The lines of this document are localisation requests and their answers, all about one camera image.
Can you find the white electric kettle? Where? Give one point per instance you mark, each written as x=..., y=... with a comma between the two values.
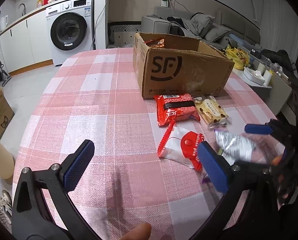
x=3, y=22

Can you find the wall socket with green plug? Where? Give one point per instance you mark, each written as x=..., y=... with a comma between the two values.
x=165, y=0

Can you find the grey sofa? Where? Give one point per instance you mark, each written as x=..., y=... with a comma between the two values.
x=154, y=25

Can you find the black white patterned panel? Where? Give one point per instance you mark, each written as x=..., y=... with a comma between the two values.
x=124, y=31

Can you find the small grey pillow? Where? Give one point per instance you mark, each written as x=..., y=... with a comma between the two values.
x=217, y=32

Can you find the large grey pillow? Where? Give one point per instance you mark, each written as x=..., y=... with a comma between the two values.
x=201, y=21

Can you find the pink checked tablecloth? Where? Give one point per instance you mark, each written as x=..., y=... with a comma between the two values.
x=101, y=105

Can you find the red packet with black band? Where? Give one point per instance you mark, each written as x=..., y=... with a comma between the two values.
x=176, y=110

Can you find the chrome faucet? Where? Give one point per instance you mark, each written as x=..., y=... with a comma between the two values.
x=23, y=6

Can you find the white bowl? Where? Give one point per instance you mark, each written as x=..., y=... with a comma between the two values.
x=254, y=76

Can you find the brown cardboard box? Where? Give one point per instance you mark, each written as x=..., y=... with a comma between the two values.
x=184, y=72

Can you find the cream biscuit packet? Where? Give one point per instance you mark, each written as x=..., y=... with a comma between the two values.
x=212, y=111

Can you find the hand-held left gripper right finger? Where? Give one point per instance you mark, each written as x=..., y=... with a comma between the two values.
x=214, y=165

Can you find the yellow soap bottle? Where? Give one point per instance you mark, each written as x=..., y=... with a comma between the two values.
x=39, y=3

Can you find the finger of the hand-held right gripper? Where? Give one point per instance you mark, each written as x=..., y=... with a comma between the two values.
x=258, y=129

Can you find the white red glue packet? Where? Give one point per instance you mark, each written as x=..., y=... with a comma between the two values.
x=175, y=147

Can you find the silver purple-edged snack packet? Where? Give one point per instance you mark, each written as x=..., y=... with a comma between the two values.
x=235, y=145

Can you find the white washing machine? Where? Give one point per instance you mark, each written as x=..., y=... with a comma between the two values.
x=69, y=30

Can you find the person's left hand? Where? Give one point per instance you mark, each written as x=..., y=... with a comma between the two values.
x=136, y=232

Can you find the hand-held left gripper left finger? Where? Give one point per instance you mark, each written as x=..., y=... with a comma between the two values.
x=79, y=165

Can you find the white yellow cup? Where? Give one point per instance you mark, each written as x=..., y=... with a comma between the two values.
x=268, y=76

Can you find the orange white noodle packet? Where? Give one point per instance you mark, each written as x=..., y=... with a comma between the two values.
x=156, y=43

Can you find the white base cabinets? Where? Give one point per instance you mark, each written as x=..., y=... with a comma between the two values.
x=21, y=42

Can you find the white sneakers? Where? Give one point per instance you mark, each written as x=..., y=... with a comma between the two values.
x=1, y=205

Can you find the white coffee table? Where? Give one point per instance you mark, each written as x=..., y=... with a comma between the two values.
x=276, y=92

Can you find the yellow plastic bag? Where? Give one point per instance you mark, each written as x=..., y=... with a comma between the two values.
x=236, y=55

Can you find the black clothing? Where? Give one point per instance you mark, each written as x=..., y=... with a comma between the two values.
x=176, y=20

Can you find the black bag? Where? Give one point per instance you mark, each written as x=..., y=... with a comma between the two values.
x=281, y=60

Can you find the light blue cushion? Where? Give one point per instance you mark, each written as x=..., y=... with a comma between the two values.
x=239, y=39

